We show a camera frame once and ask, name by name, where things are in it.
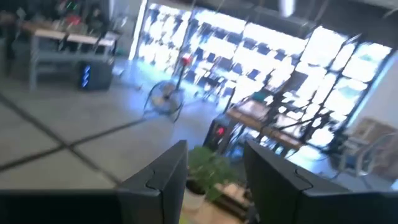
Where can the light wooden cabinet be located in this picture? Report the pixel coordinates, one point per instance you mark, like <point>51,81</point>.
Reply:
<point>373,129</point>

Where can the white metal chair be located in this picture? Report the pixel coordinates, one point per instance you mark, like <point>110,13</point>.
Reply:
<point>367,152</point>

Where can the wooden desk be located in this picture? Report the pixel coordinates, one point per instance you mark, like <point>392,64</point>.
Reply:
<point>248,115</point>

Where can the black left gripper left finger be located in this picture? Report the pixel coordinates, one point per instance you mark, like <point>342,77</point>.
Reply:
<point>168,186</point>

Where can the large plant in white pot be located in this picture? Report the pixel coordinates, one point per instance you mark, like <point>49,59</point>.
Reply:
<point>205,171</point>

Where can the black floor fan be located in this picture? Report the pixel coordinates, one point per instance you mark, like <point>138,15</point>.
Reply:
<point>164,99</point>

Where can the computer tower red light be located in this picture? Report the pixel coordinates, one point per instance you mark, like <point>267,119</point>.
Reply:
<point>217,132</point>

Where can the computer tower blue light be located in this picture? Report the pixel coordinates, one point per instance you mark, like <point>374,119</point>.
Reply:
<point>93,76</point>

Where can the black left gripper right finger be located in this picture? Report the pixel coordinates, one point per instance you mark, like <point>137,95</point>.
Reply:
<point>273,186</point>

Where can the grey workbench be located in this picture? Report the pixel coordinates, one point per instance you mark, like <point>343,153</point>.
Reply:
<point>46,57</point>

